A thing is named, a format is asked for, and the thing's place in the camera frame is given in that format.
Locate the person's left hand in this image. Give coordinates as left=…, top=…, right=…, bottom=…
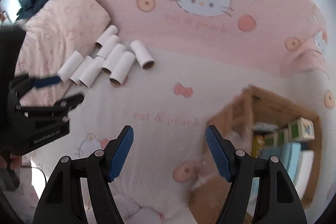
left=0, top=153, right=25, bottom=170

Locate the pink printed pillow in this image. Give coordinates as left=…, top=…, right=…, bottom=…
left=14, top=0, right=112, bottom=109

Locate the brown cardboard box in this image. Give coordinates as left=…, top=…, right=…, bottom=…
left=188, top=84, right=323, bottom=224

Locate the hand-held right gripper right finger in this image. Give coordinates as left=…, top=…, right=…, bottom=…
left=205, top=125, right=307, bottom=224

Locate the light blue packet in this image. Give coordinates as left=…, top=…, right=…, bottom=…
left=259, top=142, right=303, bottom=181

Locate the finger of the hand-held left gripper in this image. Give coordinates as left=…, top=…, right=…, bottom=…
left=16, top=93, right=85, bottom=123
left=8, top=74, right=63, bottom=100

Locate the printed cube box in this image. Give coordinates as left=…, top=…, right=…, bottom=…
left=289, top=117, right=315, bottom=142

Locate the pile of white tubes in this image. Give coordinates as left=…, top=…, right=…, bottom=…
left=56, top=25, right=155, bottom=87

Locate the pink cat printed blanket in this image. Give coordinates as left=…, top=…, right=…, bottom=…
left=14, top=0, right=336, bottom=224

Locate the green and white box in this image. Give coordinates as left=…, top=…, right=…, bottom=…
left=265, top=128, right=290, bottom=148

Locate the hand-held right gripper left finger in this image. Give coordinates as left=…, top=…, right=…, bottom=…
left=33, top=126, right=134, bottom=224

